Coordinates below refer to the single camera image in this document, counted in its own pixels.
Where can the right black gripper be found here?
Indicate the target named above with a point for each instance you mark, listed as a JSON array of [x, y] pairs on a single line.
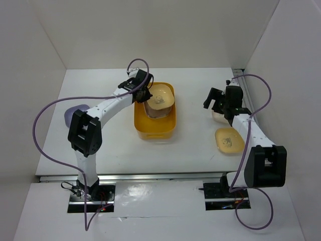
[[216, 95]]

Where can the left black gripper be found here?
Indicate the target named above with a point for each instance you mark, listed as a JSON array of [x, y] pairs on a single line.
[[146, 96]]

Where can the yellow panda plate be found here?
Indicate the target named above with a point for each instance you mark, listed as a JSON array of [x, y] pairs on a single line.
[[229, 141], [162, 97]]

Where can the pink panda plate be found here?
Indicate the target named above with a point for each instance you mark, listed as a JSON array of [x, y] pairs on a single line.
[[155, 114]]

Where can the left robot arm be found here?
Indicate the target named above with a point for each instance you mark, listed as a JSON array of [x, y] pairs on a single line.
[[85, 131]]

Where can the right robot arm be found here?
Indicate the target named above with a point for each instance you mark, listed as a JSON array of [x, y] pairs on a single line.
[[263, 163]]

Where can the yellow plastic bin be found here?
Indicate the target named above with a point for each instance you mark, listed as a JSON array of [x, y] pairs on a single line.
[[161, 128]]

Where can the cream plate far right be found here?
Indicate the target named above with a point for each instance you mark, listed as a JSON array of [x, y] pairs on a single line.
[[219, 117]]

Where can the purple plate left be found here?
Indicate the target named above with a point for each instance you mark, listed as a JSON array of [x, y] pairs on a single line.
[[69, 113]]

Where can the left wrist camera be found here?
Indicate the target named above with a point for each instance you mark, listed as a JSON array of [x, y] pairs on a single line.
[[132, 72]]

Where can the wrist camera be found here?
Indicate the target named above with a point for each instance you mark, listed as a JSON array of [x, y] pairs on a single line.
[[132, 72], [232, 82]]

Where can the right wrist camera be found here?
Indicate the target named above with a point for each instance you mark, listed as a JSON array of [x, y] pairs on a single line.
[[232, 82]]

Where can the aluminium rail right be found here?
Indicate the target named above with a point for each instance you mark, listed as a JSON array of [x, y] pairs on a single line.
[[247, 102]]

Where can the aluminium rail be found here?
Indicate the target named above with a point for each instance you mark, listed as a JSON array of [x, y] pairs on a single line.
[[247, 102], [138, 177]]

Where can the aluminium rail front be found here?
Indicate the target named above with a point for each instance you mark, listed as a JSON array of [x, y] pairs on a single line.
[[138, 177]]

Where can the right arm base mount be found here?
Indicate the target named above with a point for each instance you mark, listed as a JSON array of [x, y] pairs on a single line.
[[218, 197]]

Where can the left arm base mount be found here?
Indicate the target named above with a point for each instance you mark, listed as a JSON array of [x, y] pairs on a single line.
[[102, 200]]

